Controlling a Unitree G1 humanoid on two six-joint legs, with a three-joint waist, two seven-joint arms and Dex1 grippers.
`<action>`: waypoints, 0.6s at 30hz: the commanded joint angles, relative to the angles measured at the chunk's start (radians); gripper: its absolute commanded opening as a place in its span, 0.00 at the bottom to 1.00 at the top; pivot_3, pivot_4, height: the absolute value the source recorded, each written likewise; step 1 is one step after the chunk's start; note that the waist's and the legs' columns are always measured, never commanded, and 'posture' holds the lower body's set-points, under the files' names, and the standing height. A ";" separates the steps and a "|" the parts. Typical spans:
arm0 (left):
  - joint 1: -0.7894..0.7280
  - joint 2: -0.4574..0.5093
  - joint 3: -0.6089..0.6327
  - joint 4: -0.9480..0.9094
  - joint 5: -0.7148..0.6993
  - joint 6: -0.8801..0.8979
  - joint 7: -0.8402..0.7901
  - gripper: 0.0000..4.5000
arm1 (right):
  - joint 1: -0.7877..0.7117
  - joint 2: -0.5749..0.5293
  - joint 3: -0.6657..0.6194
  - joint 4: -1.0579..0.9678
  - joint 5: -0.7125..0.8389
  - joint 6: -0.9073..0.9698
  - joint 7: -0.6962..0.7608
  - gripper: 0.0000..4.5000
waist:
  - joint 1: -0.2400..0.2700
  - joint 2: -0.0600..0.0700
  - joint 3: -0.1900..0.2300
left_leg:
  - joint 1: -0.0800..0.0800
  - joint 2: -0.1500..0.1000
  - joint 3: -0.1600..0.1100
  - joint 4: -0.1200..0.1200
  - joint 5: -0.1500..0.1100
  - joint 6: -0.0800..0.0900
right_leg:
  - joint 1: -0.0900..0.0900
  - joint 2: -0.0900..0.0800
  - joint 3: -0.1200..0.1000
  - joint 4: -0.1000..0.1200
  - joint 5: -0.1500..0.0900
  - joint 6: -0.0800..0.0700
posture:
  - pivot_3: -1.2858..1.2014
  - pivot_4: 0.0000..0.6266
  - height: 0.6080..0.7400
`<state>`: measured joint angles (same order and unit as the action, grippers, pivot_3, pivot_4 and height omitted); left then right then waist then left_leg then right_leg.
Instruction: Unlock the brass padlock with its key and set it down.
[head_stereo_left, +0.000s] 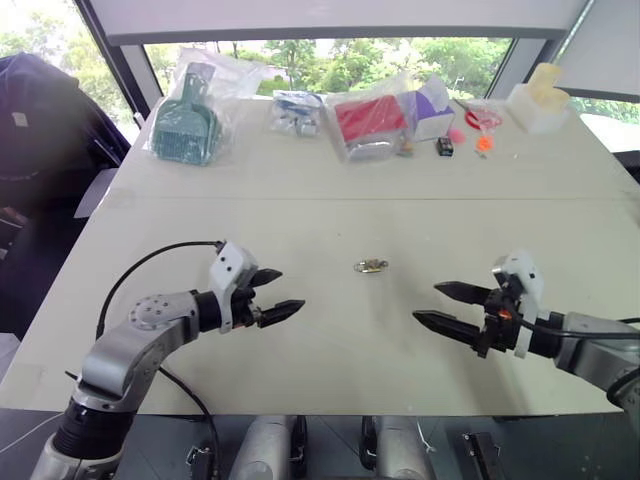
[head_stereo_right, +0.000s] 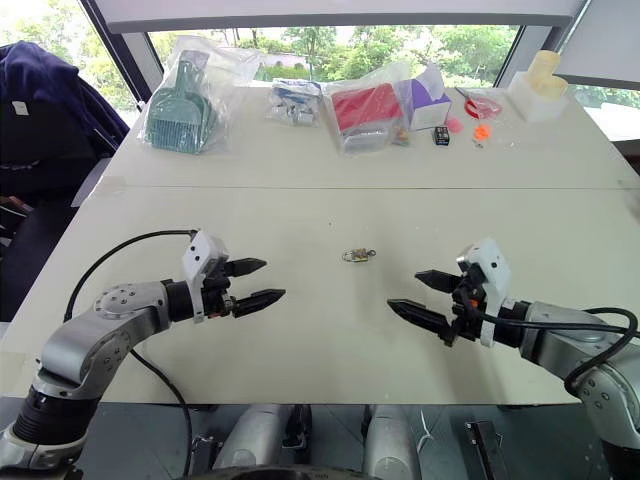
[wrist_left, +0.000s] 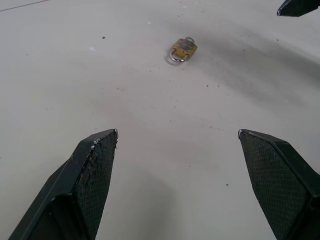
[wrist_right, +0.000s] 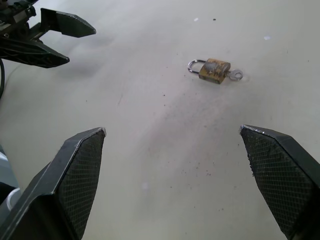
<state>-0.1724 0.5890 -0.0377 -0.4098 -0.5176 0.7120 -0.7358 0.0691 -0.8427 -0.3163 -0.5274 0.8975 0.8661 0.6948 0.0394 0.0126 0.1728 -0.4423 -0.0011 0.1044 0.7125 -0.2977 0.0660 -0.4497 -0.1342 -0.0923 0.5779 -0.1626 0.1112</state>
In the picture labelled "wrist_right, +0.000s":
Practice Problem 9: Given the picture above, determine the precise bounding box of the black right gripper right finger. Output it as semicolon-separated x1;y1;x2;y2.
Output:
239;124;320;240

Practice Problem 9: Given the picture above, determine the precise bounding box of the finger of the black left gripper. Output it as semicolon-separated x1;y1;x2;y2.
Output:
0;37;71;70
39;7;97;39

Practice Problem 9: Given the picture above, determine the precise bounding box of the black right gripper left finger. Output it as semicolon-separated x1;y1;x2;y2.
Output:
0;126;107;240

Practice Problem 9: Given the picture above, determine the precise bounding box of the small silver key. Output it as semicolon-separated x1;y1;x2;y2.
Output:
225;69;244;82

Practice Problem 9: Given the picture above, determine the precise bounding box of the white rounded object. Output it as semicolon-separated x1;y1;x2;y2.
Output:
5;187;23;211

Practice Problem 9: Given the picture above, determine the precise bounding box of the worn brass padlock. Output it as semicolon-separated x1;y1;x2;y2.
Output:
187;57;231;85

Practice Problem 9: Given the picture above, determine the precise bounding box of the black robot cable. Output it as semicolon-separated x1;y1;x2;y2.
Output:
0;58;6;100

